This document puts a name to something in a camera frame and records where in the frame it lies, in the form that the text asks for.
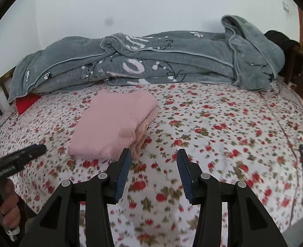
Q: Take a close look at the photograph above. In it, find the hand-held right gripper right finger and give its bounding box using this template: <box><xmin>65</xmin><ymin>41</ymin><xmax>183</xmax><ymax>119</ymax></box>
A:
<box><xmin>177</xmin><ymin>149</ymin><xmax>288</xmax><ymax>247</ymax></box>

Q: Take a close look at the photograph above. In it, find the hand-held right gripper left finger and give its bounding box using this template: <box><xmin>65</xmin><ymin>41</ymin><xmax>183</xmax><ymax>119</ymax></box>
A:
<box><xmin>19</xmin><ymin>148</ymin><xmax>133</xmax><ymax>247</ymax></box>

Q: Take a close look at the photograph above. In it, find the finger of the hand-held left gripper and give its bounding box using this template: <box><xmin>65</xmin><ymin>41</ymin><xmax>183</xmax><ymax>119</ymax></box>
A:
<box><xmin>1</xmin><ymin>144</ymin><xmax>47</xmax><ymax>163</ymax></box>

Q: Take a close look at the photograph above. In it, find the pink knit sweater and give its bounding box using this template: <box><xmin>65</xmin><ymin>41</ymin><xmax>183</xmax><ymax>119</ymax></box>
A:
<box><xmin>69</xmin><ymin>90</ymin><xmax>158</xmax><ymax>160</ymax></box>

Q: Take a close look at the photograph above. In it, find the person's left hand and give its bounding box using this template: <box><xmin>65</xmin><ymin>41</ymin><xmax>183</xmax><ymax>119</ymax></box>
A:
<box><xmin>0</xmin><ymin>179</ymin><xmax>21</xmax><ymax>229</ymax></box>

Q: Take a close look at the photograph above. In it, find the red pillow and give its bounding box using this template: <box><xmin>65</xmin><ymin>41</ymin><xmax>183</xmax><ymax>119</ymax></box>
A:
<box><xmin>15</xmin><ymin>93</ymin><xmax>42</xmax><ymax>115</ymax></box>

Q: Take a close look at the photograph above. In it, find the floral bed sheet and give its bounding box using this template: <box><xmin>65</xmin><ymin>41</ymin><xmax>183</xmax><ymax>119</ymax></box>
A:
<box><xmin>0</xmin><ymin>81</ymin><xmax>303</xmax><ymax>247</ymax></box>

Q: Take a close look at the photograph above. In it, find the grey printed blanket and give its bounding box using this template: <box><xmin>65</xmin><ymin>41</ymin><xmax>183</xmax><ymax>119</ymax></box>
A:
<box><xmin>8</xmin><ymin>15</ymin><xmax>286</xmax><ymax>103</ymax></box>

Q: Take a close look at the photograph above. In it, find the wooden bed footboard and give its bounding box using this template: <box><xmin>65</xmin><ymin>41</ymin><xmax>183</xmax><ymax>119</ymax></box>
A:
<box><xmin>283</xmin><ymin>45</ymin><xmax>303</xmax><ymax>114</ymax></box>

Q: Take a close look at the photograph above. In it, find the black cloth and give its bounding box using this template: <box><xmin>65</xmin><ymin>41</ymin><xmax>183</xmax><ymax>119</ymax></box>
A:
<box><xmin>264</xmin><ymin>30</ymin><xmax>295</xmax><ymax>55</ymax></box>

